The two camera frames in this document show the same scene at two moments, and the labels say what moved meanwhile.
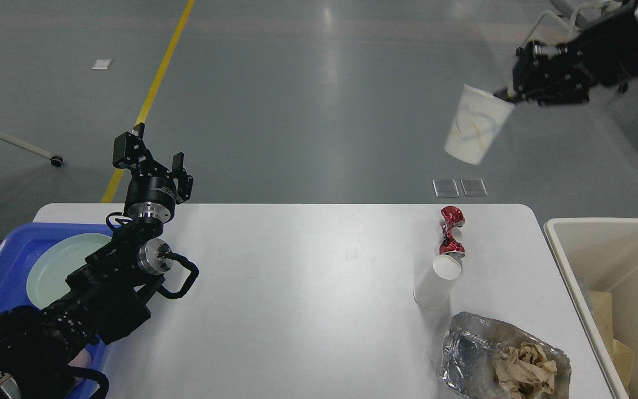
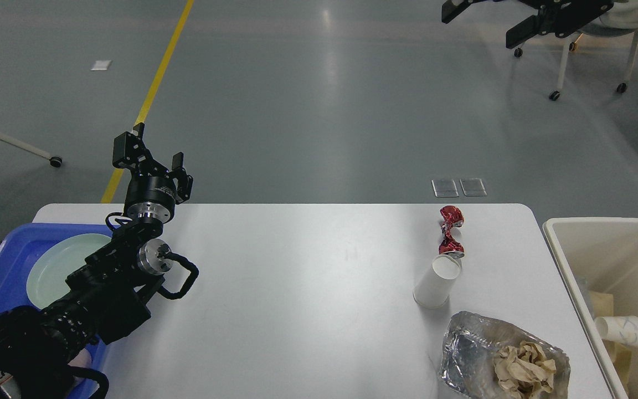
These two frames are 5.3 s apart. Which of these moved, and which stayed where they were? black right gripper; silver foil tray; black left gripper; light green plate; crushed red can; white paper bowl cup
Moved: white paper bowl cup; black right gripper
Stayed: light green plate; black left gripper; crushed red can; silver foil tray
